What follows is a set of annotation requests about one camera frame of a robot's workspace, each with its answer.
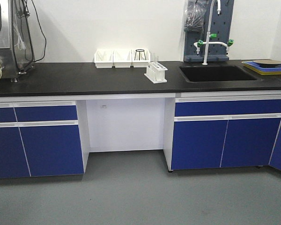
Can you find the white test tube rack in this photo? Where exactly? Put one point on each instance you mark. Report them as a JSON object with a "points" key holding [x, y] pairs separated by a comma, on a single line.
{"points": [[155, 72]]}

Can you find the grey blue pegboard drying rack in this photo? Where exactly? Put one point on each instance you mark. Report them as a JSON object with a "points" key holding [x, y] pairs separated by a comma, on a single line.
{"points": [[220, 26]]}

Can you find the right white storage bin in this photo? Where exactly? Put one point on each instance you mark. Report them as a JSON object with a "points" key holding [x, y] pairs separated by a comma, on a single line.
{"points": [[141, 63]]}

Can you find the white storage bin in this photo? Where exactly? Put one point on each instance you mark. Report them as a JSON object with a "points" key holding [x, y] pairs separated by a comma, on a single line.
{"points": [[122, 58], [103, 58], [141, 63]]}

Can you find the middle white storage bin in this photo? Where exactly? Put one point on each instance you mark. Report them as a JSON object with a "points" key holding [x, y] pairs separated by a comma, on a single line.
{"points": [[122, 58]]}

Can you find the black lab sink basin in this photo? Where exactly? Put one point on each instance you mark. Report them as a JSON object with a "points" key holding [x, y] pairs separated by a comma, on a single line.
{"points": [[196, 74]]}

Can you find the left white storage bin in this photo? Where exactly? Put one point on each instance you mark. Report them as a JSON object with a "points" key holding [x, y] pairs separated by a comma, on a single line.
{"points": [[103, 58]]}

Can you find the white lab faucet green knobs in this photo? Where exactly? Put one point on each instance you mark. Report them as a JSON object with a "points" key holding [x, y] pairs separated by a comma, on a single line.
{"points": [[198, 44]]}

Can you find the blue base cabinet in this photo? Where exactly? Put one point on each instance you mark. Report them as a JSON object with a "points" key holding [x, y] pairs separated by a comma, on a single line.
{"points": [[221, 129], [43, 137]]}

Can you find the clear plastic bag of tubes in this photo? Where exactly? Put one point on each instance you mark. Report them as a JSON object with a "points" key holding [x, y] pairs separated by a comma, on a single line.
{"points": [[194, 15]]}

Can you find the round grey disc plate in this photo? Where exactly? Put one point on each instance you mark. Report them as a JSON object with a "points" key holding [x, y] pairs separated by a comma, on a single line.
{"points": [[267, 63]]}

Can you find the yellow tray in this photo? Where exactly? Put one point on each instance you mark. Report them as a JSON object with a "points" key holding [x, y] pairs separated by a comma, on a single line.
{"points": [[271, 73]]}

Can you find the stainless steel machine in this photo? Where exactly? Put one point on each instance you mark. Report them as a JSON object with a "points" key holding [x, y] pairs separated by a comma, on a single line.
{"points": [[16, 51]]}

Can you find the blue tray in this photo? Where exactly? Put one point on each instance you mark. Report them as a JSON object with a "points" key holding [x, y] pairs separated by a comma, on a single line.
{"points": [[255, 67]]}

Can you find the black wire tripod stand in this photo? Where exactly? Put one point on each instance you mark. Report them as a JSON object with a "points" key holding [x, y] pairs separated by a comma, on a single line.
{"points": [[140, 54]]}

